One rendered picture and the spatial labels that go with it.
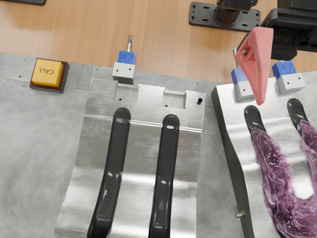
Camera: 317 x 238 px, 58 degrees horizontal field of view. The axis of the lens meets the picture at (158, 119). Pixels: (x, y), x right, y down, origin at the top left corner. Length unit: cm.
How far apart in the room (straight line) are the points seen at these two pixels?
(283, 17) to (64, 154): 56
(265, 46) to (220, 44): 50
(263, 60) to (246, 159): 35
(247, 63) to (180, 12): 52
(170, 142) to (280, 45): 33
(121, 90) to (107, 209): 27
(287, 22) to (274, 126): 40
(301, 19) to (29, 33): 69
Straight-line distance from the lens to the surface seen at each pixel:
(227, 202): 72
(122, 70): 70
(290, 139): 71
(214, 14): 85
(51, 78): 75
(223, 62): 80
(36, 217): 74
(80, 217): 58
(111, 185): 61
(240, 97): 69
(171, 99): 67
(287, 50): 39
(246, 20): 88
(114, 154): 62
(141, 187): 60
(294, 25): 36
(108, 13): 86
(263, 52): 33
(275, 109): 74
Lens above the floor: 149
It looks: 75 degrees down
